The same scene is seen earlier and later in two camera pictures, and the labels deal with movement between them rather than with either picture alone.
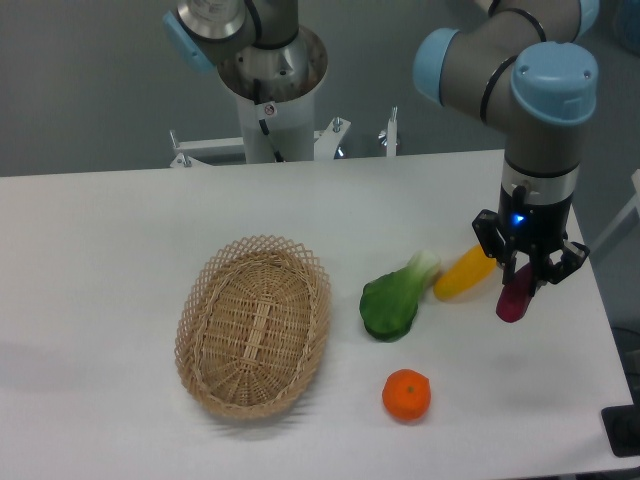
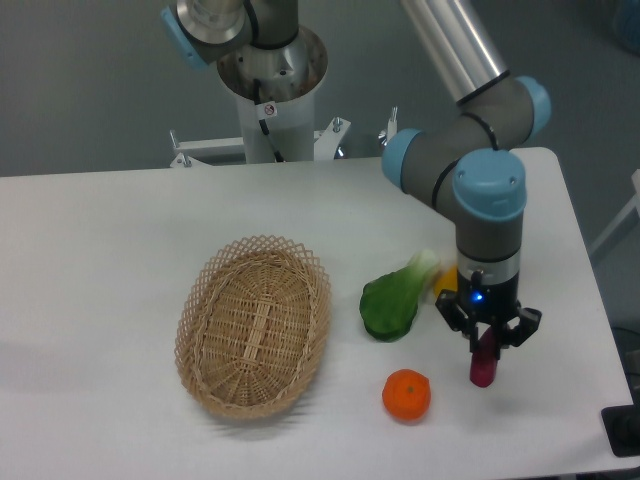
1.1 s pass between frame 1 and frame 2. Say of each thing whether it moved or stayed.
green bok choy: stayed
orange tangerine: stayed
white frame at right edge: stayed
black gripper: moved
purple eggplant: moved
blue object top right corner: stayed
